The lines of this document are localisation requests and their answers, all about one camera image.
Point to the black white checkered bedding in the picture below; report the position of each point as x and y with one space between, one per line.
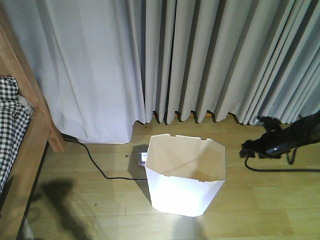
14 120

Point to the wooden bed frame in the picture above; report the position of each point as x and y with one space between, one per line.
40 132

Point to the round grey yellow rug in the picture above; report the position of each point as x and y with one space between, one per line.
25 232

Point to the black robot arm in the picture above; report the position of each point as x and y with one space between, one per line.
302 132

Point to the light blue pleated curtain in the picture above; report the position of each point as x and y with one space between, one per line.
103 65

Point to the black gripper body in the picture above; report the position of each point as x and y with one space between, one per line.
268 145

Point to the white paper trash bin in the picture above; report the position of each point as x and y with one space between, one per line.
184 173

